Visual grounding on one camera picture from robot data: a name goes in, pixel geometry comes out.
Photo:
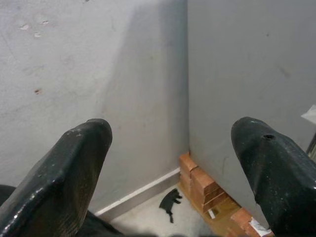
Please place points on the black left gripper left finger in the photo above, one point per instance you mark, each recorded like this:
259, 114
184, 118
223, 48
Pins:
54, 187

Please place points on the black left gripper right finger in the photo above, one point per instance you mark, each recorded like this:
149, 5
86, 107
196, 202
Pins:
279, 177

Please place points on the grey mini fridge body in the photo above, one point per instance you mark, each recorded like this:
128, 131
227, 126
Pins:
247, 74

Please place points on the white paper scrap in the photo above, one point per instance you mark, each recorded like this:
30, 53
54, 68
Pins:
259, 225
212, 214

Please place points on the red clay brick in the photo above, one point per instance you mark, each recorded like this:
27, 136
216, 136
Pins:
205, 187
186, 170
243, 219

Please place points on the flat brown cardboard sheet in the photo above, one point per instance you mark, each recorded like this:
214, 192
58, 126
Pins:
223, 217

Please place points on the black flat scrap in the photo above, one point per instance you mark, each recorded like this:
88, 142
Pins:
170, 201

